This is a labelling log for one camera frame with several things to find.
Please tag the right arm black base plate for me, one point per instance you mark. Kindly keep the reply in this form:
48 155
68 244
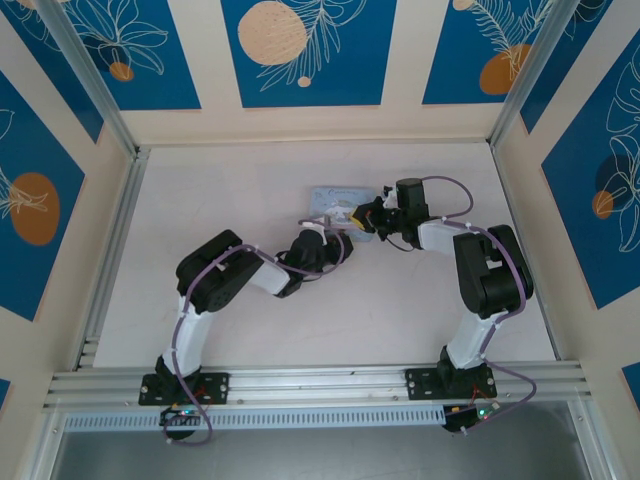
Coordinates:
415 385

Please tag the aluminium frame post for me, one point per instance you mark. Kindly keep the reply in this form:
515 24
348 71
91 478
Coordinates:
535 65
85 65

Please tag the grey metal shelf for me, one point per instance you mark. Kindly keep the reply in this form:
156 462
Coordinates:
320 455

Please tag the blue floral wall panel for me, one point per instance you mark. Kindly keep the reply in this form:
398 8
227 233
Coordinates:
575 225
50 85
350 50
165 60
450 50
575 75
30 150

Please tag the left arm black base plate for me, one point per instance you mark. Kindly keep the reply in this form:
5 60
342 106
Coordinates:
220 387

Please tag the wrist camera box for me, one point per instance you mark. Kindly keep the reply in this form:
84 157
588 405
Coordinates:
390 200
312 225

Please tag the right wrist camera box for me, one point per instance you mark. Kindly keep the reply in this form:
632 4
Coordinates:
390 200

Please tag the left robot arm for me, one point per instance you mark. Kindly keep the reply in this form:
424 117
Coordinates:
220 280

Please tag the aluminium mounting rail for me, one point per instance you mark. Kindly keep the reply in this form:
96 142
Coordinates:
320 385

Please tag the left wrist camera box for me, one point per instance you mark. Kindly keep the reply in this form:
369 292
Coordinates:
312 225

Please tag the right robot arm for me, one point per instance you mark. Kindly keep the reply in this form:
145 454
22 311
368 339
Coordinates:
490 270

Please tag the aluminium side rail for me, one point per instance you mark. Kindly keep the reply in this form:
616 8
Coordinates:
514 210
125 210

